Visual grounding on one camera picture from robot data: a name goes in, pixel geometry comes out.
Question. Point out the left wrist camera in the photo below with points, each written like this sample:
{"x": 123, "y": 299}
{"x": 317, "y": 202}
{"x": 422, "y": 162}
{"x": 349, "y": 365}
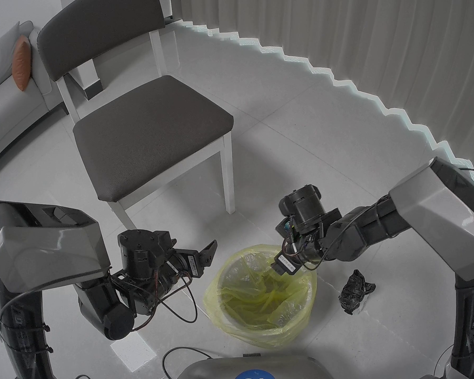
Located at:
{"x": 162, "y": 242}

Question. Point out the grey sofa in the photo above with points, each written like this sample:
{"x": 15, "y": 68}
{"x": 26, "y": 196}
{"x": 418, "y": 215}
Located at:
{"x": 8, "y": 117}

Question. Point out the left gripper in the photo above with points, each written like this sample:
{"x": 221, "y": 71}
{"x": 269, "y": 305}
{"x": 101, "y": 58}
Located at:
{"x": 183, "y": 265}

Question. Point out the dark grey white-legged chair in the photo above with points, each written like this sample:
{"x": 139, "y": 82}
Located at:
{"x": 150, "y": 132}

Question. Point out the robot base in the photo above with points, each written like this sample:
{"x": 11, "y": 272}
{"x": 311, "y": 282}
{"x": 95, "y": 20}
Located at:
{"x": 256, "y": 367}

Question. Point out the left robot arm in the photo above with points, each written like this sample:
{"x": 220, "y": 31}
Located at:
{"x": 43, "y": 247}

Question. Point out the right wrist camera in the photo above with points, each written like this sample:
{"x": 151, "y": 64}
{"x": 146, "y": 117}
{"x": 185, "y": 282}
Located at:
{"x": 284, "y": 227}

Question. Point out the orange pillow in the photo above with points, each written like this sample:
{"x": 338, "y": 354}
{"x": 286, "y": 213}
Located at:
{"x": 22, "y": 63}

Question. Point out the crumpled black plastic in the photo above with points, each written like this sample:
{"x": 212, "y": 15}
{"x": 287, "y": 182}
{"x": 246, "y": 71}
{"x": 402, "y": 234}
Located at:
{"x": 353, "y": 292}

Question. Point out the yellow plastic bag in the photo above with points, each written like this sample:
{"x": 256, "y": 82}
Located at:
{"x": 237, "y": 290}

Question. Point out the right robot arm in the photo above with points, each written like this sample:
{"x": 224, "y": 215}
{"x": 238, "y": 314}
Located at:
{"x": 430, "y": 211}

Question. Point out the white trash bin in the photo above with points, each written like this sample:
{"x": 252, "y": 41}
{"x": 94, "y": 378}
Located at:
{"x": 230, "y": 269}

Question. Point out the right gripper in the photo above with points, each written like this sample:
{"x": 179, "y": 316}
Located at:
{"x": 290, "y": 265}

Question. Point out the white curtain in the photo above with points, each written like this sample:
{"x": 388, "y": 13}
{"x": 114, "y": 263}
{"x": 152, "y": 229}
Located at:
{"x": 359, "y": 26}

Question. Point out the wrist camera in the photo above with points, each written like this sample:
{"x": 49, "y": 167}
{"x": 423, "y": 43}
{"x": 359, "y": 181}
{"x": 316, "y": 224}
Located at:
{"x": 162, "y": 242}
{"x": 284, "y": 227}

